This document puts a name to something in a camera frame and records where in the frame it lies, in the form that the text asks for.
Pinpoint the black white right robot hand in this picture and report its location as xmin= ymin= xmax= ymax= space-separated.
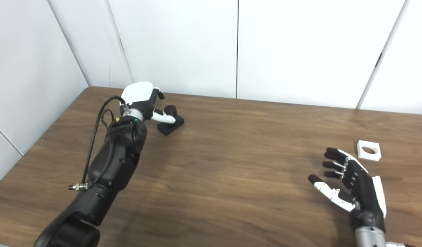
xmin=308 ymin=147 xmax=387 ymax=234

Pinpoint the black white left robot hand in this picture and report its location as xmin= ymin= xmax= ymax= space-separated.
xmin=120 ymin=81 xmax=177 ymax=125

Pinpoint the white square piece with hole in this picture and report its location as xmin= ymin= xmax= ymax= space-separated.
xmin=356 ymin=140 xmax=382 ymax=162

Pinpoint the black peg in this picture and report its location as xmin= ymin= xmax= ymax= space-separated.
xmin=157 ymin=105 xmax=184 ymax=136

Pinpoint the thin left arm wire bundle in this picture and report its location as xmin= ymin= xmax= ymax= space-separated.
xmin=100 ymin=108 xmax=121 ymax=138

